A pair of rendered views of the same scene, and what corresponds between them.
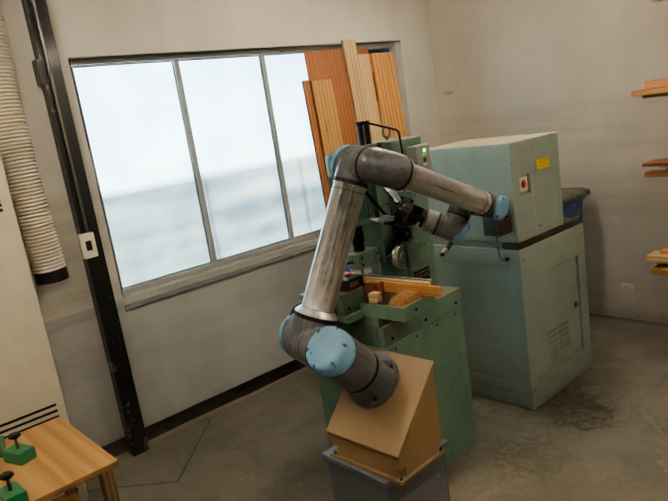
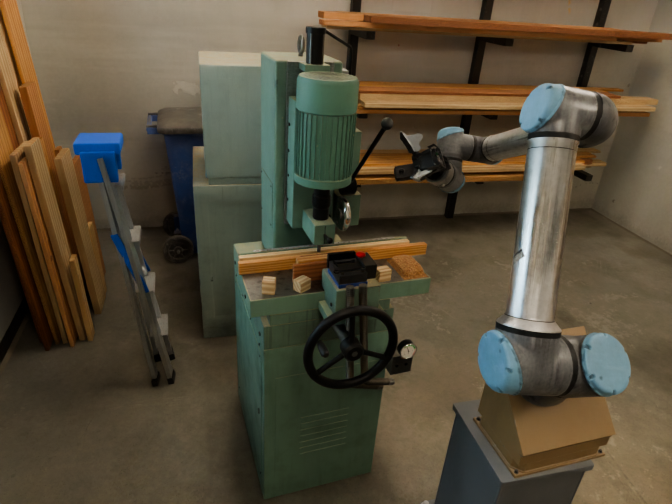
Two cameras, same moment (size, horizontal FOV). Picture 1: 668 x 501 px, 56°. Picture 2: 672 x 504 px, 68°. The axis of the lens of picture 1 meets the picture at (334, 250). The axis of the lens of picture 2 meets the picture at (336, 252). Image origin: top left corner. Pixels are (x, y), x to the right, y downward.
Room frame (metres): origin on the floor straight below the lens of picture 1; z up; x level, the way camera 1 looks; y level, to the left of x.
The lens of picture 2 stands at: (2.04, 1.21, 1.72)
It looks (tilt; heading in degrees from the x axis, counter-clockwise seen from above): 28 degrees down; 294
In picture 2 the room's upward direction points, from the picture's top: 4 degrees clockwise
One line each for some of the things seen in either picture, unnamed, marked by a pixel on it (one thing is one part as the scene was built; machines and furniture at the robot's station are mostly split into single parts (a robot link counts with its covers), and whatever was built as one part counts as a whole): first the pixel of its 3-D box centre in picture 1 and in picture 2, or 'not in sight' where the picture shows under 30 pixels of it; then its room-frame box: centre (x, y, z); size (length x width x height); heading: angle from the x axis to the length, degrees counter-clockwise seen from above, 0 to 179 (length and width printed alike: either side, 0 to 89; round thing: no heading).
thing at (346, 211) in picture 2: (402, 255); (342, 213); (2.68, -0.29, 1.02); 0.12 x 0.03 x 0.12; 135
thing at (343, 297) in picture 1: (341, 299); (349, 289); (2.51, 0.00, 0.92); 0.15 x 0.13 x 0.09; 45
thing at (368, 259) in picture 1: (364, 259); (318, 227); (2.69, -0.13, 1.03); 0.14 x 0.07 x 0.09; 135
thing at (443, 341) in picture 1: (397, 391); (302, 368); (2.76, -0.19, 0.36); 0.58 x 0.45 x 0.71; 135
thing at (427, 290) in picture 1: (376, 285); (337, 257); (2.63, -0.16, 0.92); 0.67 x 0.02 x 0.04; 45
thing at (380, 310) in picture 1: (356, 303); (339, 287); (2.57, -0.06, 0.87); 0.61 x 0.30 x 0.06; 45
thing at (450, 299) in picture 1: (386, 310); (306, 283); (2.76, -0.20, 0.76); 0.57 x 0.45 x 0.09; 135
